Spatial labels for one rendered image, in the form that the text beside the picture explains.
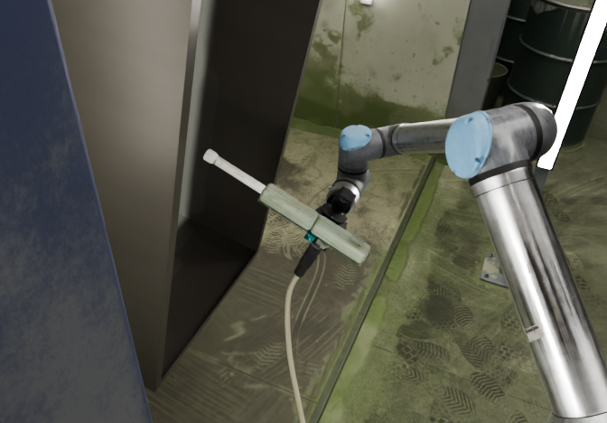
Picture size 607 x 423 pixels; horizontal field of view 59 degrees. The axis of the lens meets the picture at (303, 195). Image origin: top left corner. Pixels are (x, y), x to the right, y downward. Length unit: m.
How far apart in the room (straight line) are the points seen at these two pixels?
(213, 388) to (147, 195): 1.13
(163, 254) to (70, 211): 0.91
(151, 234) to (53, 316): 0.89
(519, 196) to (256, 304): 1.46
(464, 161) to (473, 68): 2.02
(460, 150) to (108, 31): 0.64
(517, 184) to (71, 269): 0.89
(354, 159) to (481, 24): 1.58
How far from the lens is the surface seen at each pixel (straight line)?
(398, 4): 3.00
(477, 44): 2.98
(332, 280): 2.36
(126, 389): 0.26
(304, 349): 2.11
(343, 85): 3.25
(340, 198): 1.41
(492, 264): 2.66
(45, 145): 0.17
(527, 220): 1.01
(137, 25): 0.85
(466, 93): 3.08
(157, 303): 1.23
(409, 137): 1.47
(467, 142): 1.02
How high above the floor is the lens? 1.72
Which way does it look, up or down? 36 degrees down
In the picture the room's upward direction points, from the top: 3 degrees clockwise
